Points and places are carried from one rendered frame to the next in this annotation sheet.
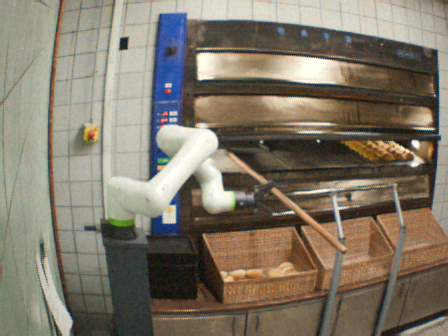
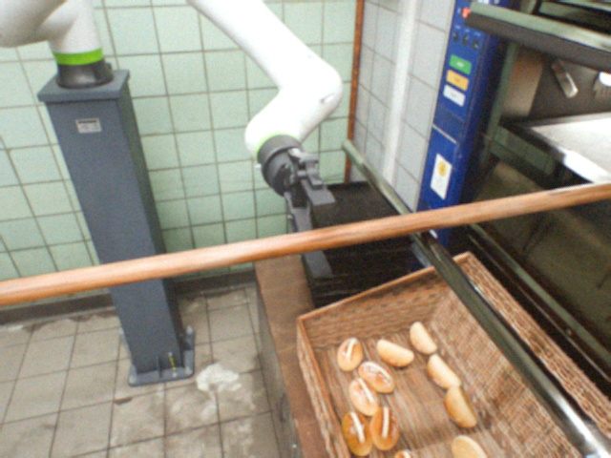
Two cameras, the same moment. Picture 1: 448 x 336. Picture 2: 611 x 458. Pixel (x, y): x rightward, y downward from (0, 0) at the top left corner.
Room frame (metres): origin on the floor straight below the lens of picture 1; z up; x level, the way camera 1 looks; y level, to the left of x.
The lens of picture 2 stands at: (3.27, -0.79, 1.57)
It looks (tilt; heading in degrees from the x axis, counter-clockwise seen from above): 35 degrees down; 91
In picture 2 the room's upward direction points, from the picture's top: straight up
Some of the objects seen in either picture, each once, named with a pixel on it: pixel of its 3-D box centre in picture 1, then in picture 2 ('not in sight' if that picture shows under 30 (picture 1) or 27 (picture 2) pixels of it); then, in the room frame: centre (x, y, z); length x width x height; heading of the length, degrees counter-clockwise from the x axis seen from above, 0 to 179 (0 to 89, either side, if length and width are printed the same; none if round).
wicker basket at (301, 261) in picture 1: (259, 265); (431, 390); (3.55, -0.22, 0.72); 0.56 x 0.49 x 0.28; 106
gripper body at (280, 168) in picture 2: (253, 200); (293, 182); (3.25, -0.14, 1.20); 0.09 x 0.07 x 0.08; 106
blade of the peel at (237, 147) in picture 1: (218, 144); not in sight; (4.43, 0.04, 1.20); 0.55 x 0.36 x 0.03; 106
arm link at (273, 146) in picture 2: (238, 200); (285, 163); (3.23, -0.07, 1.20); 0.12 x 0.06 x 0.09; 16
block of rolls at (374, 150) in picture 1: (379, 147); not in sight; (4.53, -1.14, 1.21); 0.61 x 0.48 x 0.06; 15
